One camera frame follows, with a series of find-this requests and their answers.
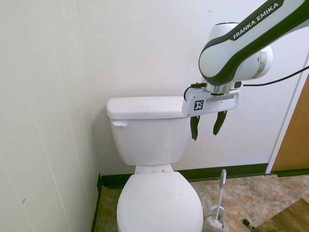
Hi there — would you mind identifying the white toilet brush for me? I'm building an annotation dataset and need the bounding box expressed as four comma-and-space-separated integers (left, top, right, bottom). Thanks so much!
207, 169, 228, 230

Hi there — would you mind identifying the white toilet brush holder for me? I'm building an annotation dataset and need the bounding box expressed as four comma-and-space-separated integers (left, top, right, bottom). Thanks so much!
204, 204, 230, 232

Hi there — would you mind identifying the black baseboard behind toilet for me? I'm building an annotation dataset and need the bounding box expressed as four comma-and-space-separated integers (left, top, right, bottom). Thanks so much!
99, 166, 309, 192

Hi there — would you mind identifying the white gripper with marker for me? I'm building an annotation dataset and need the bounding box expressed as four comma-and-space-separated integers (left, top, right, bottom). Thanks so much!
182, 88, 242, 141

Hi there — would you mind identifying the white toilet tank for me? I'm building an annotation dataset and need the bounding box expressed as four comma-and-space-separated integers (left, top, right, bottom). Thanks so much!
112, 115, 191, 166

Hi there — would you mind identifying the white door frame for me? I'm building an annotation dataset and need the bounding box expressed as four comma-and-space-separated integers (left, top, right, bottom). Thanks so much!
265, 63, 309, 174

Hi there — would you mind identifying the brown wooden door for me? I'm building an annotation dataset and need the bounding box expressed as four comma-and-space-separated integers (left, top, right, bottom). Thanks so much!
272, 72, 309, 172

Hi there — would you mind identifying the white toilet tank lid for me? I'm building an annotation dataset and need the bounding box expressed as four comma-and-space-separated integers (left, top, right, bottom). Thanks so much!
106, 96, 189, 120

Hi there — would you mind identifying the black baseboard beside toilet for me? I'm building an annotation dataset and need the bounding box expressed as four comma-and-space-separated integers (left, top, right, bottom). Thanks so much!
96, 172, 103, 232

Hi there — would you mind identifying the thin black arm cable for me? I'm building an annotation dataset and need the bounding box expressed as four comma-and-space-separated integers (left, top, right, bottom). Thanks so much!
183, 67, 309, 102

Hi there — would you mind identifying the dark wooden platform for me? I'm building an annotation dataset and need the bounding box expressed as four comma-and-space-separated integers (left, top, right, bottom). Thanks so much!
252, 197, 309, 232

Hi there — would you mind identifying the white toilet bowl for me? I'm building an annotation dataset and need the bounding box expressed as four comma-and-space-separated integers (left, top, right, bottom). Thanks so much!
116, 164, 204, 232

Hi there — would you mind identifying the white toilet seat cover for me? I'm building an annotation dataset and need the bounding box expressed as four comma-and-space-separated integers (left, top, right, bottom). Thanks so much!
116, 173, 202, 232

